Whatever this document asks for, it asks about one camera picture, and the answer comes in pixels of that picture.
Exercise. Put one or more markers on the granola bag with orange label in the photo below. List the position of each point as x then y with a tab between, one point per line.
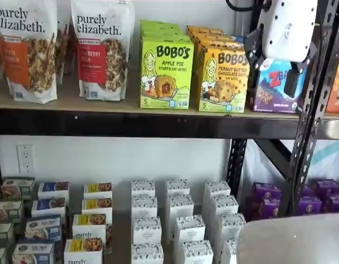
23	55

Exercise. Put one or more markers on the black metal shelf frame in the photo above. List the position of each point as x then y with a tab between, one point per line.
158	123
334	129

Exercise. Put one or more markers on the wooden shelf board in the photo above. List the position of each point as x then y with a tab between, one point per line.
103	105
334	116

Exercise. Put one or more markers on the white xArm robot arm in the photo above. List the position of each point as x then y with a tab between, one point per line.
290	242

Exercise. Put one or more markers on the white wall outlet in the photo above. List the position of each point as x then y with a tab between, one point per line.
25	159

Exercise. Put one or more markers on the large orange cereal box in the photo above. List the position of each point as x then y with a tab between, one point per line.
337	93

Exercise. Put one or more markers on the white patterned small boxes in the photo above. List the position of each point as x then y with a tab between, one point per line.
121	233

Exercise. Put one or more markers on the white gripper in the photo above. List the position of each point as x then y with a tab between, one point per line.
287	30

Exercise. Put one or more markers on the white patterned carton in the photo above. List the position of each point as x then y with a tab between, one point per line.
143	188
144	207
147	231
177	187
217	189
230	226
229	251
147	254
197	253
224	206
189	228
180	207

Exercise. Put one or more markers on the blue label food box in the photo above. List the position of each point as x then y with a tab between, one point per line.
53	189
43	229
33	253
48	209

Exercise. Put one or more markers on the green Bobo's apple pie box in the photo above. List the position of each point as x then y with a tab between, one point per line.
166	71
158	24
161	30
164	35

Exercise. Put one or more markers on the white plastic sheet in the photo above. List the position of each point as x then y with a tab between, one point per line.
268	170

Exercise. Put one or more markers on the yellow label granola box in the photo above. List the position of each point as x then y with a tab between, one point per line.
89	226
83	251
98	190
97	206

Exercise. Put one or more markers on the granola bag with red label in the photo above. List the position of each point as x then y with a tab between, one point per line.
103	55

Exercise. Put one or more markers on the orange Bobo's peanut butter box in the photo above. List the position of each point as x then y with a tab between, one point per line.
204	29
224	82
210	36
219	43

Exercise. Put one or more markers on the purple snack box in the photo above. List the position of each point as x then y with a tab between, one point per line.
264	209
307	191
310	206
337	203
267	191
327	186

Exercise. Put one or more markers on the blue Zbar snack box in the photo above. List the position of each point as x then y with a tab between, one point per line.
268	90
239	39

